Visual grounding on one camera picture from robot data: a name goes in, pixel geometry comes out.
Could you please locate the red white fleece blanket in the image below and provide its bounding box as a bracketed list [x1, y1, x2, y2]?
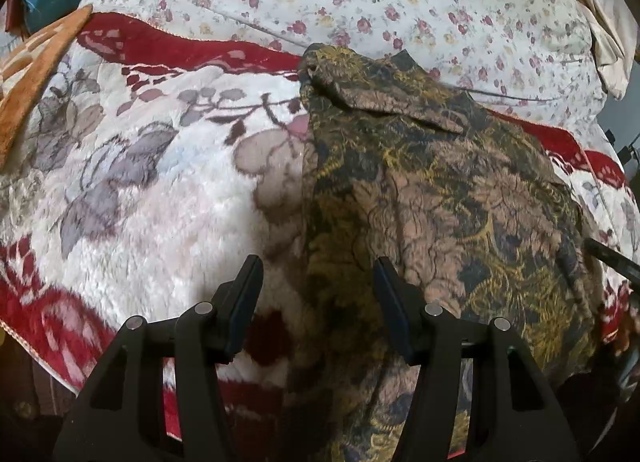
[0, 12, 640, 443]

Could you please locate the beige cloth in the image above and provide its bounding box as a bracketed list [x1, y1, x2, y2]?
[550, 0, 640, 101]

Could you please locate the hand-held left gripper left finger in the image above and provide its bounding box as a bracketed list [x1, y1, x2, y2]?
[52, 254, 265, 462]

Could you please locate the orange patterned mat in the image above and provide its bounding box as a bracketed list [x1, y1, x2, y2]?
[0, 4, 94, 173]

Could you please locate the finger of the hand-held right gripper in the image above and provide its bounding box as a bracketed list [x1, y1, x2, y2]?
[584, 237, 640, 289]

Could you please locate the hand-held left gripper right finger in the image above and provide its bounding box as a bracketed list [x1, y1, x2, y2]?
[372, 256, 583, 462]

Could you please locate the dark gold paisley garment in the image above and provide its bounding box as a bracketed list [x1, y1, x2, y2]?
[282, 43, 608, 462]

